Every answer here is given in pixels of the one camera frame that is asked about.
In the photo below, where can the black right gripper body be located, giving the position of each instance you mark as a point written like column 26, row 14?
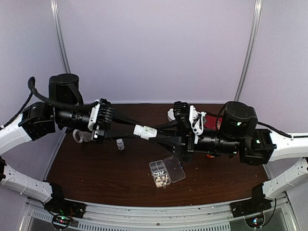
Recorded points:
column 186, row 148

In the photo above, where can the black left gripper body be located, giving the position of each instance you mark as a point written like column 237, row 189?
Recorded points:
column 103, row 121

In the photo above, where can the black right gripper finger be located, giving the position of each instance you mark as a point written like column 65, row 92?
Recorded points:
column 170, row 143
column 169, row 126

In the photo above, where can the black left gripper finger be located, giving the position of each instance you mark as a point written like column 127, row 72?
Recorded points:
column 121, row 118
column 115, row 135

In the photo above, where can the small white pill bottle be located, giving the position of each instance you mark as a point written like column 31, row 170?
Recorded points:
column 145, row 132

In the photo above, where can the orange pill bottle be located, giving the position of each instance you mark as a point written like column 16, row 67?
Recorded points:
column 210, row 156

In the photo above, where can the clear plastic pill organizer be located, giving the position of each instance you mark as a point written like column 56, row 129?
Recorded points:
column 172, row 167

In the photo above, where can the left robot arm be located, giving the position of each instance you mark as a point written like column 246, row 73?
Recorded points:
column 63, row 108

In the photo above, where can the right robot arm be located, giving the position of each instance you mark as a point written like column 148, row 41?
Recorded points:
column 237, row 131

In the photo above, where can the white pills group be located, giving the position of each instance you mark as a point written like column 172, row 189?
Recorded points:
column 158, row 173
column 161, row 179

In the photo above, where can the white pills in organizer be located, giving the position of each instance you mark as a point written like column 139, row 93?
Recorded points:
column 162, row 184

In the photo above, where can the white fluted ceramic bowl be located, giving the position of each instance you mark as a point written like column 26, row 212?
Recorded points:
column 170, row 114

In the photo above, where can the floral mug yellow inside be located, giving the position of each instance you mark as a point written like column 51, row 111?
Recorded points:
column 81, row 136

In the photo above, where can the red floral saucer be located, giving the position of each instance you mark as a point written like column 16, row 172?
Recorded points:
column 211, row 122

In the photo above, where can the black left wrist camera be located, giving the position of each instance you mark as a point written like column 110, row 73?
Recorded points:
column 101, row 115

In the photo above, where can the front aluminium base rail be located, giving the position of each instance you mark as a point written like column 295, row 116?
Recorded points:
column 181, row 210

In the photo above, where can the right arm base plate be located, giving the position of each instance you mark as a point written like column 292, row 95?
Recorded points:
column 248, row 207

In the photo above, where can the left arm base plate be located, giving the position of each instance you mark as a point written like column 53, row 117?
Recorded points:
column 65, row 207

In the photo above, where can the aluminium frame post left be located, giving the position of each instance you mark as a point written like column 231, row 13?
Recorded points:
column 59, row 34

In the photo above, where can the aluminium frame post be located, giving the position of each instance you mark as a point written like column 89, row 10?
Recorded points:
column 59, row 34
column 256, row 18

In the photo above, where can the aluminium frame post right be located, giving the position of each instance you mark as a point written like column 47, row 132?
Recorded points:
column 256, row 18

